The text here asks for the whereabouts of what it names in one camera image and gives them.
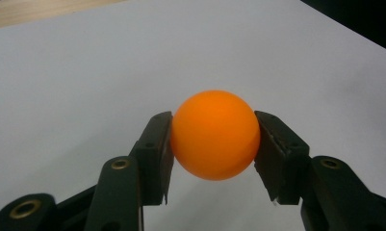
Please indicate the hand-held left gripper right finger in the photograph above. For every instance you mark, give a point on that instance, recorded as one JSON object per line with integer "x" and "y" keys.
{"x": 287, "y": 166}

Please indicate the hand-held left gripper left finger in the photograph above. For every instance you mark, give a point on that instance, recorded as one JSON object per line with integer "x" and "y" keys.
{"x": 149, "y": 173}

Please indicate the orange ball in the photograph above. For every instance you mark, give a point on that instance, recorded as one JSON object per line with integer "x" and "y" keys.
{"x": 214, "y": 134}

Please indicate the white table cover sheet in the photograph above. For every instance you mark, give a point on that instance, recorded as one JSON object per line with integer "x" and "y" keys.
{"x": 84, "y": 80}

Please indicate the wooden table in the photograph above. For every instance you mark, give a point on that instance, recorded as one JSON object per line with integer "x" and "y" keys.
{"x": 27, "y": 11}

